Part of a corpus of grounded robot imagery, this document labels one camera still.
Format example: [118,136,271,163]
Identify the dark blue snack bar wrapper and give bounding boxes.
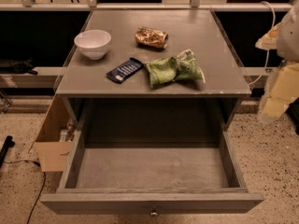
[107,58,144,84]

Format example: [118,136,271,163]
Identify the crushed gold can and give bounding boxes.
[135,26,168,49]

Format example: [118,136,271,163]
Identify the white ceramic bowl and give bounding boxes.
[74,30,111,60]

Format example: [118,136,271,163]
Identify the grey cabinet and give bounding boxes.
[53,8,252,133]

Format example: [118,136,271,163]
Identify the green jalapeno chip bag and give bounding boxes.
[145,49,206,87]

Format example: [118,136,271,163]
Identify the open grey top drawer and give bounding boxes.
[39,98,265,217]

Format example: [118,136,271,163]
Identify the metal drawer knob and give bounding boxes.
[149,208,159,217]

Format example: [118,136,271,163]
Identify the white hanging cable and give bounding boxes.
[248,0,278,87]

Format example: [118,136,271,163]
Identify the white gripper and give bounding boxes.
[255,1,299,122]

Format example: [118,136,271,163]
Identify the black item on shelf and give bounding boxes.
[0,59,37,76]

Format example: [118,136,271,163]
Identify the brown cardboard box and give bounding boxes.
[35,96,75,172]

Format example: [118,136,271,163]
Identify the black floor cable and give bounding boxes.
[3,159,47,224]

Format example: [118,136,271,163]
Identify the metal railing frame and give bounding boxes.
[0,0,298,11]

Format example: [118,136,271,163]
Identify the black object on floor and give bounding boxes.
[0,135,15,168]

